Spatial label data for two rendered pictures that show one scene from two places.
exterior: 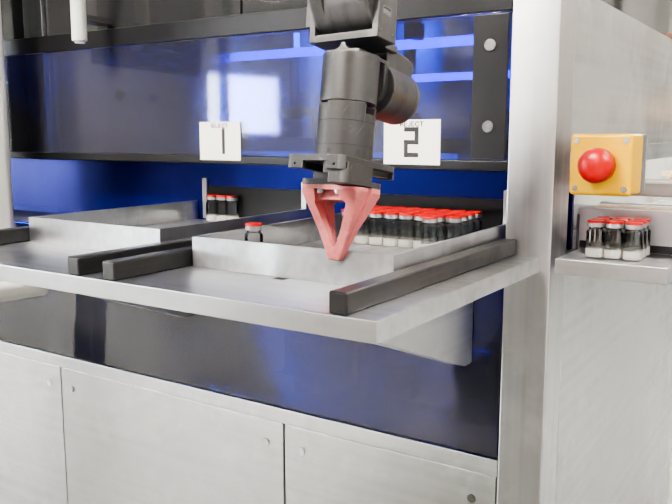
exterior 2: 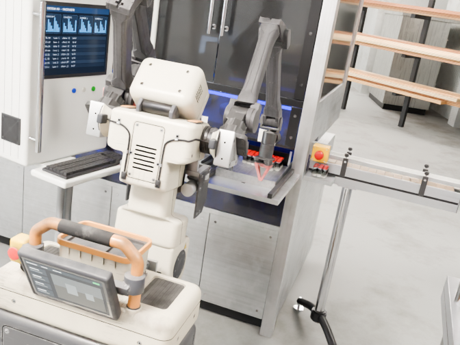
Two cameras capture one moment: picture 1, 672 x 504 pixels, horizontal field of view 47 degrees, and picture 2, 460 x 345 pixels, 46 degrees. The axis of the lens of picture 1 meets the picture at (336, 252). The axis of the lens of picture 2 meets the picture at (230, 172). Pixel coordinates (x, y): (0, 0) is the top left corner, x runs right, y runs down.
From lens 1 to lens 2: 1.55 m
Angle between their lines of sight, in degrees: 19
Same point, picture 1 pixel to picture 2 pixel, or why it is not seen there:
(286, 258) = (245, 177)
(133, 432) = not seen: hidden behind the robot
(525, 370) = (291, 203)
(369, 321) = (276, 200)
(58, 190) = not seen: hidden behind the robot
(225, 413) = (187, 208)
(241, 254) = (231, 174)
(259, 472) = (198, 227)
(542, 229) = (302, 168)
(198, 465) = not seen: hidden behind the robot
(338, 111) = (267, 147)
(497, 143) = (292, 142)
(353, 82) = (271, 141)
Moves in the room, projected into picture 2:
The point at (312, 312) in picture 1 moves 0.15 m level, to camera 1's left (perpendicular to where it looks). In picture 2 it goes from (263, 197) to (226, 195)
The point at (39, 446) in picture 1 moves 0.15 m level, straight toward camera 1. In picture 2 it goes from (96, 214) to (107, 225)
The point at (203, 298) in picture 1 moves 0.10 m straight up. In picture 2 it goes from (233, 189) to (236, 166)
